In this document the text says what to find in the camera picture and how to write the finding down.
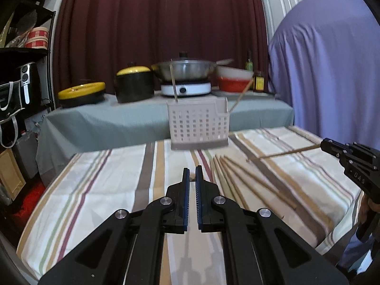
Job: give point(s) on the purple cloth cover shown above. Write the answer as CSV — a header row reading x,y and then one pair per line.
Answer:
x,y
326,65

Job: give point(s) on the red checked round box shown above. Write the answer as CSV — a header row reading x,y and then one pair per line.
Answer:
x,y
37,37

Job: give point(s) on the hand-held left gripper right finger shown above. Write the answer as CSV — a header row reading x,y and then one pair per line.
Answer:
x,y
199,196

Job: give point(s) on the black shelf rack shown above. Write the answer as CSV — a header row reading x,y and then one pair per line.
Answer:
x,y
50,35

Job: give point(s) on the maroon curtain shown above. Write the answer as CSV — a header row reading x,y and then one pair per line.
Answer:
x,y
148,20

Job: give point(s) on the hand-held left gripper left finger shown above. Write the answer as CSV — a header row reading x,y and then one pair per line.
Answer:
x,y
186,196

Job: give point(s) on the steel ladle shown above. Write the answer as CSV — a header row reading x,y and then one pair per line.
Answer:
x,y
224,61

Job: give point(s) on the wooden chopstick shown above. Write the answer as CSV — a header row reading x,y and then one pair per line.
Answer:
x,y
285,153
252,178
173,83
242,95

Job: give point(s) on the person's right hand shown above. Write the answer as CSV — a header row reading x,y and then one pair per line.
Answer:
x,y
365,213

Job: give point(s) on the person's blue trousers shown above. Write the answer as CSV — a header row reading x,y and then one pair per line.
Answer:
x,y
350,252

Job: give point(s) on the white induction cooker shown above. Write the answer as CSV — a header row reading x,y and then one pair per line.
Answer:
x,y
187,89

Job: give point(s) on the dark green oil bottle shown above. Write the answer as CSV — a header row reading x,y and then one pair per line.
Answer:
x,y
248,63

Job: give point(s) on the wooden box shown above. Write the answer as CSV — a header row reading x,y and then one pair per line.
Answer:
x,y
10,175

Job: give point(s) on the red colander bowl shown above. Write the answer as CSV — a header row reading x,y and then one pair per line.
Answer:
x,y
234,85

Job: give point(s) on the black air fryer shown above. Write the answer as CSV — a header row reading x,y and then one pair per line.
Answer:
x,y
26,80

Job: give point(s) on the striped tablecloth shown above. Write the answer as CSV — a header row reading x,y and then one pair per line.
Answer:
x,y
104,184

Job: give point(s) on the white bowl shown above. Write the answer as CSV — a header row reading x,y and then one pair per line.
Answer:
x,y
234,72

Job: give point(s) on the grey storage bin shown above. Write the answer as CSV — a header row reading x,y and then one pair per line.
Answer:
x,y
28,154

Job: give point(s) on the glass wok lid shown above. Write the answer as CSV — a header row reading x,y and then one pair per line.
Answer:
x,y
183,57

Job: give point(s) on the black tote bag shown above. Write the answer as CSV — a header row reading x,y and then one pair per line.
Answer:
x,y
9,101

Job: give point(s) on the white perforated utensil holder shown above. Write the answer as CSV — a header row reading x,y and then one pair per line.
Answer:
x,y
196,124

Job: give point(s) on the clear plastic bag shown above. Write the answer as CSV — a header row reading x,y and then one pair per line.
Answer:
x,y
25,23

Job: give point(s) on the yellow label sauce bottle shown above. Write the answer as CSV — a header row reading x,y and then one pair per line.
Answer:
x,y
259,83

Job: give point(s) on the black pot with yellow lid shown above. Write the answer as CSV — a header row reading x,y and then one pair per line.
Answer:
x,y
133,86

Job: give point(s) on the steel wok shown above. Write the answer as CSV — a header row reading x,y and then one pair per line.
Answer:
x,y
184,72

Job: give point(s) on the red rug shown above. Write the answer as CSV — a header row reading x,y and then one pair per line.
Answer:
x,y
28,199

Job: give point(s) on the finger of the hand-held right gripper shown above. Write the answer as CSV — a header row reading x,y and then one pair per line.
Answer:
x,y
341,144
331,147

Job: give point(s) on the flat pan with yellow lid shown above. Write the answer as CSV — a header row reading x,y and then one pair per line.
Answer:
x,y
81,93

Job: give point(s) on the grey tablecloth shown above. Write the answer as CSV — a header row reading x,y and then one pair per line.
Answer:
x,y
104,124

